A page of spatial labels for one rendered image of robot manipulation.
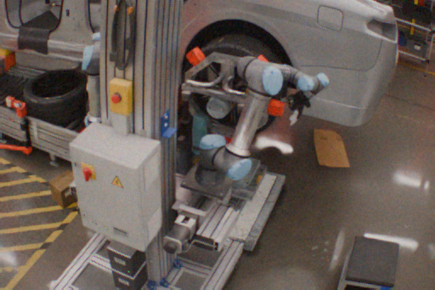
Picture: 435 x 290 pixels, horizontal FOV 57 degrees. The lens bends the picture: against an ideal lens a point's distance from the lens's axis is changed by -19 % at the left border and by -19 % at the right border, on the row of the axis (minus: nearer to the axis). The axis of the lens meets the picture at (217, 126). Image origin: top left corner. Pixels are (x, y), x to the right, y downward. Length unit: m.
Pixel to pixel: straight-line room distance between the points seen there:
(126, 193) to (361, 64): 1.73
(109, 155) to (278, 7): 1.56
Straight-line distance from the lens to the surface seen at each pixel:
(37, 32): 4.07
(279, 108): 2.94
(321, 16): 2.90
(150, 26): 1.72
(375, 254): 2.84
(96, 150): 1.86
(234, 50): 2.97
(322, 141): 4.35
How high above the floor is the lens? 2.28
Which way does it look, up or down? 32 degrees down
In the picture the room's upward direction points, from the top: 5 degrees clockwise
